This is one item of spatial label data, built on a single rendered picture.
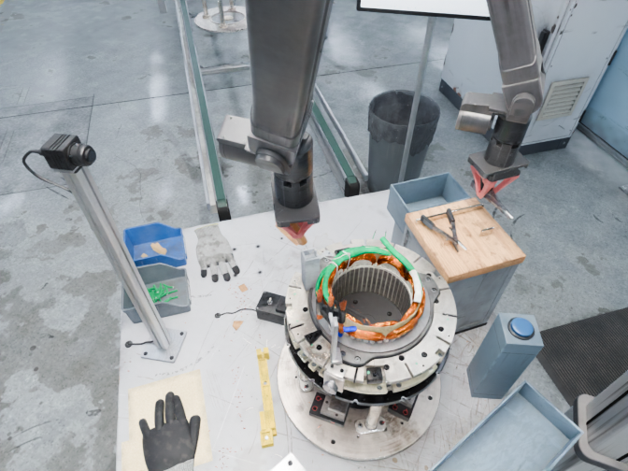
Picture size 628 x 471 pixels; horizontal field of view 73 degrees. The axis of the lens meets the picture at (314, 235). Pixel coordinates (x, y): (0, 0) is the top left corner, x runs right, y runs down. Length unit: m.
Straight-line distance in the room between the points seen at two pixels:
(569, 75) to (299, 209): 2.59
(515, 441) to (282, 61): 0.70
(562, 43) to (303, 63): 2.61
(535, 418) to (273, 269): 0.76
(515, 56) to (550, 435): 0.62
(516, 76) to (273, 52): 0.53
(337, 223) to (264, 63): 1.07
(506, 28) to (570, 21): 2.09
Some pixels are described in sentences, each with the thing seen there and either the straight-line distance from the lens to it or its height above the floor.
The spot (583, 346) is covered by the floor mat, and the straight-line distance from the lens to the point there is 2.34.
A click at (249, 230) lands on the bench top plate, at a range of 1.38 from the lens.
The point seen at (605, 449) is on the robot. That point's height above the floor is 0.95.
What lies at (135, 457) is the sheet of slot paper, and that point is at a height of 0.78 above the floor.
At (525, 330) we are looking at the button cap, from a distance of 0.93.
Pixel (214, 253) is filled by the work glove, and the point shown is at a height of 0.80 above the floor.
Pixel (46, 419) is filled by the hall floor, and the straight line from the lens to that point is 2.17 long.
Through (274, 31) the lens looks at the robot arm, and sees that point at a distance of 0.32.
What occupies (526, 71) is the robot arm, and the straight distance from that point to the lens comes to 0.80.
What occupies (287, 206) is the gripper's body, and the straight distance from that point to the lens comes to 0.64.
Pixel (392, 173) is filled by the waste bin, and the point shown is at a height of 0.24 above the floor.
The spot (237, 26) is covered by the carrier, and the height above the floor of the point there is 0.80.
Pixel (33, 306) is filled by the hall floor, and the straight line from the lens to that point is 2.53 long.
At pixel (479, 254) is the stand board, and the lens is 0.99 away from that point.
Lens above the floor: 1.77
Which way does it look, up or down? 47 degrees down
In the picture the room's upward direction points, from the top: straight up
